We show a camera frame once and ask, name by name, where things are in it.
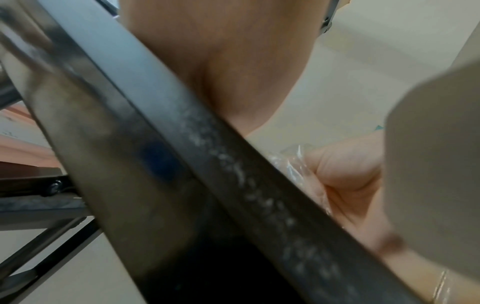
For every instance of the person's left hand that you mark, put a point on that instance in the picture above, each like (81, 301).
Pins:
(225, 44)

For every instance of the person's right hand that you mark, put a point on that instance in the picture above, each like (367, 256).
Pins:
(348, 178)

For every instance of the clear plastic bag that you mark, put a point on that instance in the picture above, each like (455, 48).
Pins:
(292, 166)

